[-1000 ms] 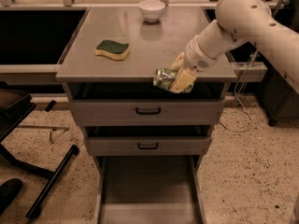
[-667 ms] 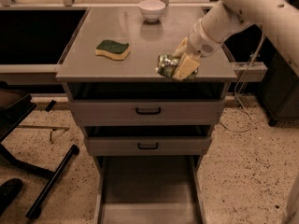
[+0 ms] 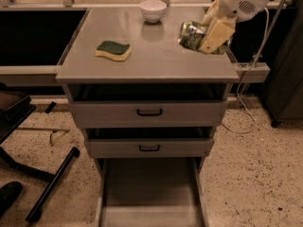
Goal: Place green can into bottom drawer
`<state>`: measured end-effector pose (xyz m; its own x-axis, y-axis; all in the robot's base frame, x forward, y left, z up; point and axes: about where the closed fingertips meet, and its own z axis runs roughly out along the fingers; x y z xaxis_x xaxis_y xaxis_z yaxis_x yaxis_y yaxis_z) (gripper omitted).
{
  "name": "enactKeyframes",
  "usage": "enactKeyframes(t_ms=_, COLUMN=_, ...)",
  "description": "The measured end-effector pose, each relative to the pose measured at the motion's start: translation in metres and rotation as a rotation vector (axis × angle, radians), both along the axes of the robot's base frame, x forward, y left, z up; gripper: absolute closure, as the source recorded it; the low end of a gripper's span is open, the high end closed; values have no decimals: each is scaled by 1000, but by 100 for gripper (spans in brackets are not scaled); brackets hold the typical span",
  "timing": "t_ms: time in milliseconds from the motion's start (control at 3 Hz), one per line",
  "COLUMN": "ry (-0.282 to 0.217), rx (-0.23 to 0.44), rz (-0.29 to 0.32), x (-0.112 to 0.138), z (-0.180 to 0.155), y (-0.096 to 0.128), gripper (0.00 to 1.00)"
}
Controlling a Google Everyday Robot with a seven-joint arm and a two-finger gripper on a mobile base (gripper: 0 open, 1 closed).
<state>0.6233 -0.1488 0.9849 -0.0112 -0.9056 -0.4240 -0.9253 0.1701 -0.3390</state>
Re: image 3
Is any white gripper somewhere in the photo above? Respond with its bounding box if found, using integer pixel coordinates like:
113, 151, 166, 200
199, 0, 268, 54

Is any crushed green can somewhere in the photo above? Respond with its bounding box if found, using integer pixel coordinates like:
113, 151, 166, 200
178, 21, 231, 55

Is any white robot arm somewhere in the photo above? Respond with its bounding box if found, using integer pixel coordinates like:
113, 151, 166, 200
199, 0, 269, 54

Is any grey drawer cabinet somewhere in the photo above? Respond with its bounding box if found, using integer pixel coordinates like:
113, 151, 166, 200
57, 6, 238, 227

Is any grey top drawer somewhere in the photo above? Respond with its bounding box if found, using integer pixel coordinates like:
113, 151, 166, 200
66, 83, 227, 129

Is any grey drawer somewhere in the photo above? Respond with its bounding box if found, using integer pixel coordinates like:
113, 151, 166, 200
84, 127, 214, 158
94, 158, 209, 227
66, 83, 227, 129

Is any grey middle drawer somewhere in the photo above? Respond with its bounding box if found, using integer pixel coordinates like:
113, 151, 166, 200
84, 127, 214, 158

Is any grey bottom drawer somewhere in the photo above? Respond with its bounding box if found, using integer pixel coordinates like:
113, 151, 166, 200
94, 158, 209, 227

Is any white ceramic bowl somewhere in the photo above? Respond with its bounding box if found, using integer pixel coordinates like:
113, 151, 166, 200
139, 0, 167, 23

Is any dark cabinet at right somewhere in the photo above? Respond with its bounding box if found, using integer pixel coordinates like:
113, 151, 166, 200
260, 0, 303, 128

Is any green yellow sponge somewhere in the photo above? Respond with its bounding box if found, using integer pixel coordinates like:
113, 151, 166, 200
96, 41, 132, 61

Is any black chair base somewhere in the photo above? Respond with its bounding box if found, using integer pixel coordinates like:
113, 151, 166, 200
0, 82, 81, 223

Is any black shoe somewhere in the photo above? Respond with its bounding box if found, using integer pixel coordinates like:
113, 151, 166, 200
0, 182, 23, 217

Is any white cable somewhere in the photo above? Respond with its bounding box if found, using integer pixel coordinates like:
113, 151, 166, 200
221, 7, 273, 135

